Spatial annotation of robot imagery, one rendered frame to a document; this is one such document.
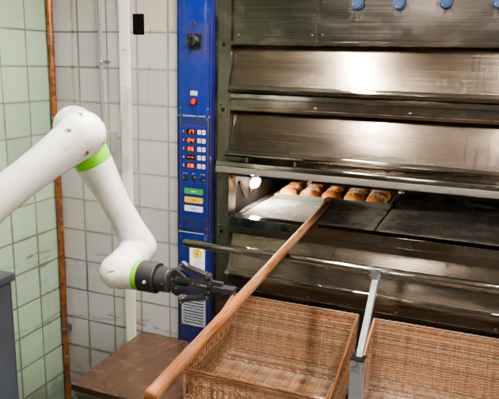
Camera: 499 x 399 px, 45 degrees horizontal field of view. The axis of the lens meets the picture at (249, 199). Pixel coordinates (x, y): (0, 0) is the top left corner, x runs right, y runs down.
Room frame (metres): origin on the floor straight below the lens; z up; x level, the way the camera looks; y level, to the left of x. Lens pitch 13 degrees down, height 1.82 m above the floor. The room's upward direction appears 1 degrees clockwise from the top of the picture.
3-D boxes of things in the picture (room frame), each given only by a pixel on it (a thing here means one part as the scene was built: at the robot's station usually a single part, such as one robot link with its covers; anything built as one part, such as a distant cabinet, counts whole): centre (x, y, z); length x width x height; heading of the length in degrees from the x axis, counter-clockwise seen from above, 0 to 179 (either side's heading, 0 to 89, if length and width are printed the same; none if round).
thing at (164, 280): (1.65, 0.21, 1.20); 0.09 x 0.07 x 0.08; 69
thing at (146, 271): (1.68, 0.28, 1.20); 0.12 x 0.06 x 0.09; 159
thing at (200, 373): (2.11, -0.11, 0.72); 0.56 x 0.49 x 0.28; 69
